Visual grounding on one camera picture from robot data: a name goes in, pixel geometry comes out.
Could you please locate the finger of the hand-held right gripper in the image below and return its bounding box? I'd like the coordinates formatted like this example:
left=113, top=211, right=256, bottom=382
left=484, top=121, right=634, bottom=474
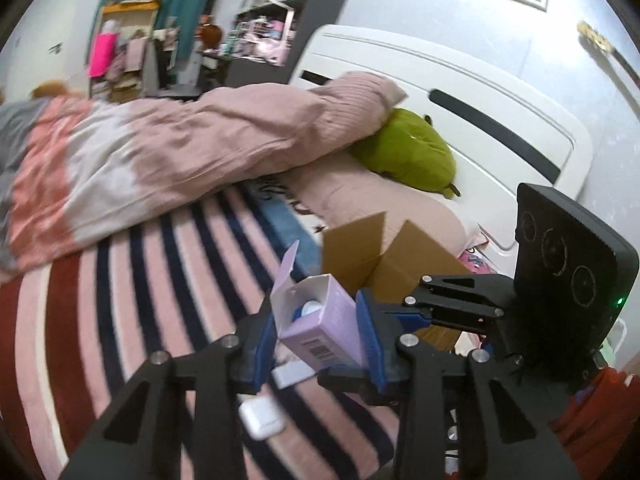
left=385, top=274, right=517, bottom=337
left=317, top=366, right=373, bottom=397

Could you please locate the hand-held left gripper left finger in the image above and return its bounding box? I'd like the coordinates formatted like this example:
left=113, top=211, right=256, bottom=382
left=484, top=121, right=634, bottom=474
left=59, top=310, right=279, bottom=480

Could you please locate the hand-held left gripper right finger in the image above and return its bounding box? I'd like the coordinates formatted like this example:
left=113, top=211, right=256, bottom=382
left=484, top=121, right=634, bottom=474
left=355, top=289, right=582, bottom=480

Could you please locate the small white box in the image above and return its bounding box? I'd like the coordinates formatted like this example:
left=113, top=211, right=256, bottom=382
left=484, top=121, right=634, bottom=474
left=270, top=362, right=317, bottom=390

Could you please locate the light purple carton box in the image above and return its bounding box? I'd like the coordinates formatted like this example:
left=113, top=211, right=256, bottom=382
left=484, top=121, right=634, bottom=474
left=270, top=240, right=367, bottom=369

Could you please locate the white earbuds case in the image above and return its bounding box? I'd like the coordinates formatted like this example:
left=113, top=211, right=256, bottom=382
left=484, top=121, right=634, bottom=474
left=237, top=397, right=287, bottom=442

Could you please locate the brown cardboard box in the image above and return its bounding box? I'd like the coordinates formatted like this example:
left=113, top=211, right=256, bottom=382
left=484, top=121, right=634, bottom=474
left=320, top=210, right=472, bottom=357

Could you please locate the colourful printed sheet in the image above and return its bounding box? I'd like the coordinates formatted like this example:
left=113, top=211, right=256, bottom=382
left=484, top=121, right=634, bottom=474
left=457, top=245, right=497, bottom=274

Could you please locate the pink striped pillow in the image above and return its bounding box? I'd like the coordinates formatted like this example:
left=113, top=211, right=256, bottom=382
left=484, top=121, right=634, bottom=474
left=285, top=152, right=482, bottom=262

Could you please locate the green plush pillow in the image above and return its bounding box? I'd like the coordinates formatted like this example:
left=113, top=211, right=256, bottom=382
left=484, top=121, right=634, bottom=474
left=350, top=107, right=462, bottom=199

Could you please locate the red orange clothing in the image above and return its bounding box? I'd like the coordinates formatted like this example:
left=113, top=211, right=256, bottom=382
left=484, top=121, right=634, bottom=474
left=549, top=366, right=640, bottom=480

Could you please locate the white headboard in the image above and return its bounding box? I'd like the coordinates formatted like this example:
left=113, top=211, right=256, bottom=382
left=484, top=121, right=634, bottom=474
left=290, top=24, right=594, bottom=252

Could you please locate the pink grey striped duvet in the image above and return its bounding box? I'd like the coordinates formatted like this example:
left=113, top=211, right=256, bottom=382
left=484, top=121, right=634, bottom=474
left=0, top=71, right=408, bottom=286

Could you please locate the brown round object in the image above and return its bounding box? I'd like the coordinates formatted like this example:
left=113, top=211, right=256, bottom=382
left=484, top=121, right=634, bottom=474
left=199, top=19, right=223, bottom=51

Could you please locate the brown plush toy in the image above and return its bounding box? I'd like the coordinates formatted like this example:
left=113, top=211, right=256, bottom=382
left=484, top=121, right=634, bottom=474
left=30, top=80, right=84, bottom=102

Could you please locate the bright pink bag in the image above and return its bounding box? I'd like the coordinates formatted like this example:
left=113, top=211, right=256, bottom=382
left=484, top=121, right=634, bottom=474
left=89, top=30, right=117, bottom=79

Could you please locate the tall bookshelf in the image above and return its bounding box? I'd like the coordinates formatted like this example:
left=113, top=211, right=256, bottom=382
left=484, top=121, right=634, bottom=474
left=225, top=0, right=327, bottom=67

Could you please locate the yellow shelf cabinet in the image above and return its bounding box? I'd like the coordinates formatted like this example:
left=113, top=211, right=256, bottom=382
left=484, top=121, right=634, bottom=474
left=90, top=0, right=164, bottom=97

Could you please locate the wooden wall hook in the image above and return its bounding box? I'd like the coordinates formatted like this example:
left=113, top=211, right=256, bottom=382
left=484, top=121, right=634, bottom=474
left=577, top=20, right=617, bottom=54

